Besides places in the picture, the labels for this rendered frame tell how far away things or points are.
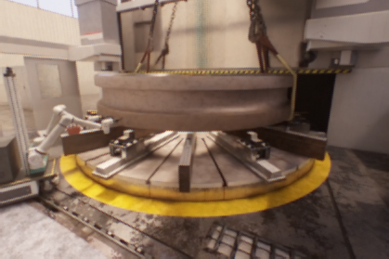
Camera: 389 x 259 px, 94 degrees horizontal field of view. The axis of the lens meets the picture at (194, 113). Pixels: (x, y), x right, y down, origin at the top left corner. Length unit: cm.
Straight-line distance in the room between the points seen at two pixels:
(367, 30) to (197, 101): 259
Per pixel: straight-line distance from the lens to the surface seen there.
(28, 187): 361
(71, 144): 410
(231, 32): 578
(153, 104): 317
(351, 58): 445
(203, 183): 269
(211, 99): 301
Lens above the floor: 176
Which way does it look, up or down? 12 degrees down
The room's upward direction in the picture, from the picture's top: straight up
